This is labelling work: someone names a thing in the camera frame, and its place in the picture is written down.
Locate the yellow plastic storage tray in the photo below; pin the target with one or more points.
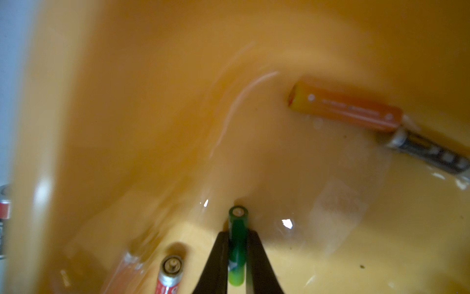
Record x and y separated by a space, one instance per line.
141 123

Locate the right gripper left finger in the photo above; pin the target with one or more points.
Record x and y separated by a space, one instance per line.
214 278

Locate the black red silver battery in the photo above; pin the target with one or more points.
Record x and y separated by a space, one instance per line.
5 215

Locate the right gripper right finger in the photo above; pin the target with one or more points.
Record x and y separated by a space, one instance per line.
260 276

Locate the green battery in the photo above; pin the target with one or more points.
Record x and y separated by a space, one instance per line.
238 232

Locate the orange battery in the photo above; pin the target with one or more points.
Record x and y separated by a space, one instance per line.
333 105

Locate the red white battery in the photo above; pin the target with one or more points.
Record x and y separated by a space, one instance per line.
170 275

